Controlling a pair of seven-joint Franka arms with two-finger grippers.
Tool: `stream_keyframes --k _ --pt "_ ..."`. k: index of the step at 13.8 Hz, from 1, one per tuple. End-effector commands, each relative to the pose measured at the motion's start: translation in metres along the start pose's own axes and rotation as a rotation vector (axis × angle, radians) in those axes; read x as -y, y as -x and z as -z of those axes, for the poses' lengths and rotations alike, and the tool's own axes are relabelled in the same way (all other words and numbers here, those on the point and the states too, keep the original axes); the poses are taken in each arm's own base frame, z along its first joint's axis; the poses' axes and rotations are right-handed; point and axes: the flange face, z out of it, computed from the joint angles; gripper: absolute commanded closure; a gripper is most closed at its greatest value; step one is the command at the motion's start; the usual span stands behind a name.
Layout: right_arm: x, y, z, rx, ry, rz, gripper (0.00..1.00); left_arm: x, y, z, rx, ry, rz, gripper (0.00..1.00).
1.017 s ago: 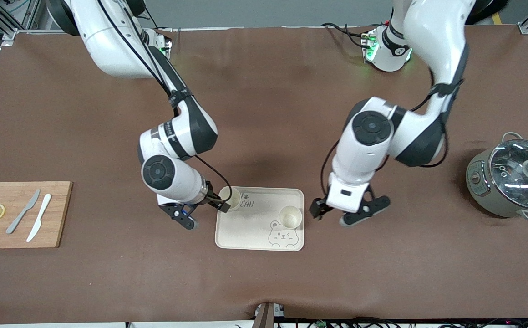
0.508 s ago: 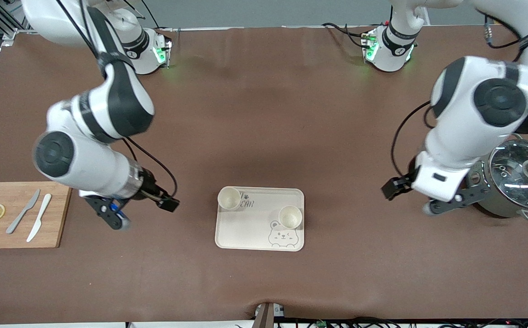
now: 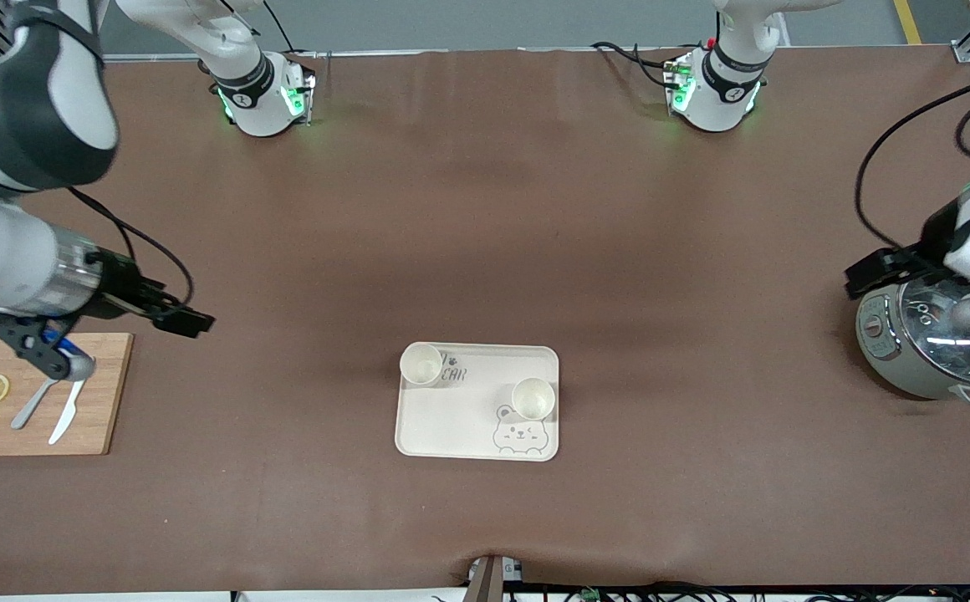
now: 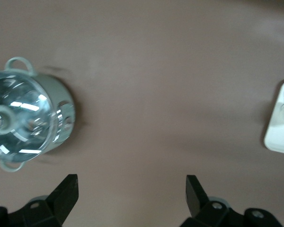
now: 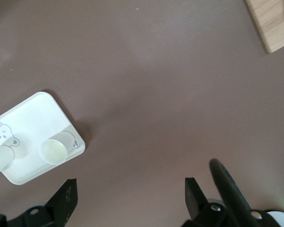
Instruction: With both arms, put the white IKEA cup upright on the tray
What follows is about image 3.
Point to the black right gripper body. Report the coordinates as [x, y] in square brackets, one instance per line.
[121, 288]

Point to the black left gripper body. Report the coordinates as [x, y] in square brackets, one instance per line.
[930, 237]

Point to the white plastic cup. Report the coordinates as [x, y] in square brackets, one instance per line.
[533, 399]
[421, 364]

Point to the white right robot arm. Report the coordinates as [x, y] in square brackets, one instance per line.
[0, 259]

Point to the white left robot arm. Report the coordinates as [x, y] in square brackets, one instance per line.
[723, 92]

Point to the cream bear print tray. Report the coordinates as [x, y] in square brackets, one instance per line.
[451, 426]

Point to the grey-green electric cooking pot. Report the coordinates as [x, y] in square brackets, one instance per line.
[882, 351]

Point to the glass pot lid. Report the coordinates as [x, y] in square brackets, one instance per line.
[945, 343]

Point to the bamboo cutting board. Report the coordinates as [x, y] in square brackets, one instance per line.
[109, 410]

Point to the white plastic knife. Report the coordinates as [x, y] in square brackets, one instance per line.
[65, 418]

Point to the grey plastic knife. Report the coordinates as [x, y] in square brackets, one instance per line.
[29, 410]

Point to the brown table cover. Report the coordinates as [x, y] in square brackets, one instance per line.
[485, 209]

